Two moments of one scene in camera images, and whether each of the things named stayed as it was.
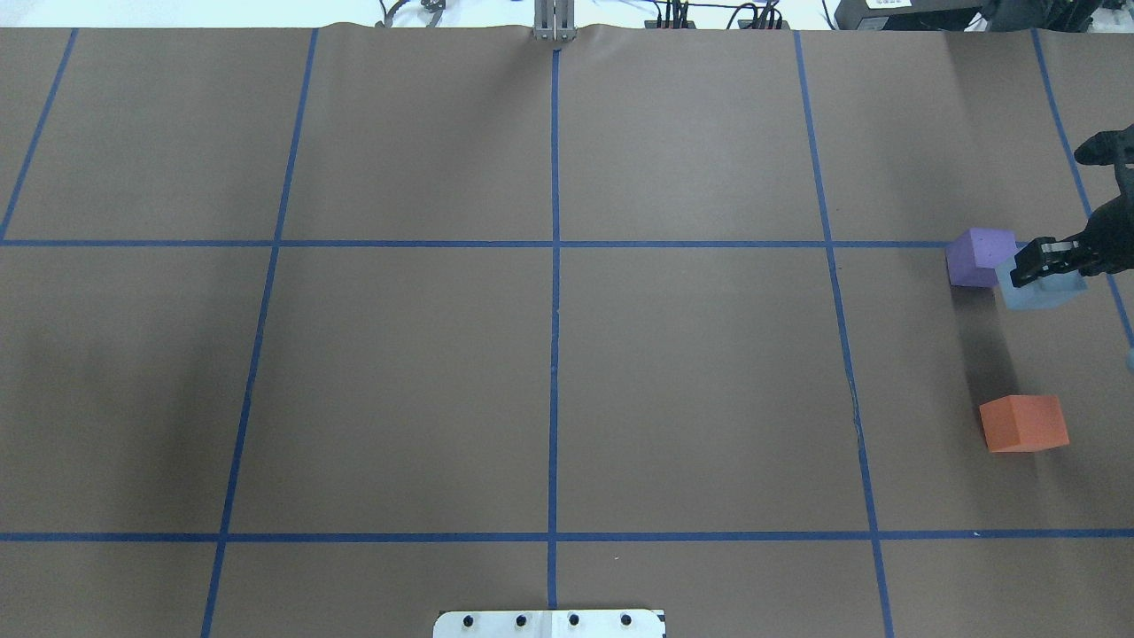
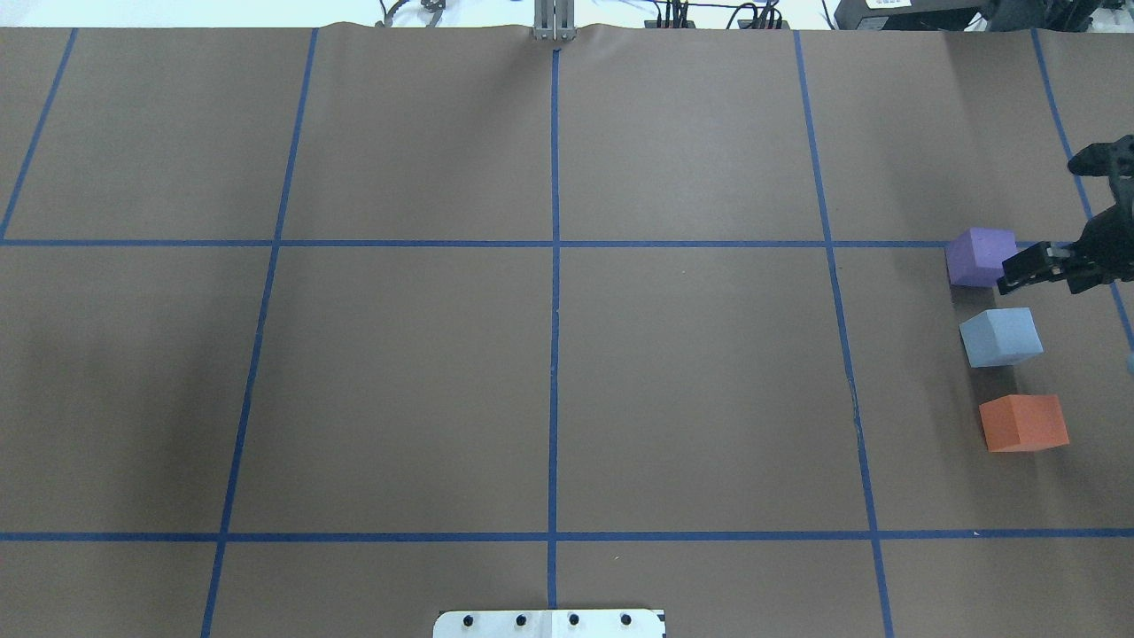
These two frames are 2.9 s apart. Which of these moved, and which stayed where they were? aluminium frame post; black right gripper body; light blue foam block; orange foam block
Moved: light blue foam block
Stayed: aluminium frame post; black right gripper body; orange foam block
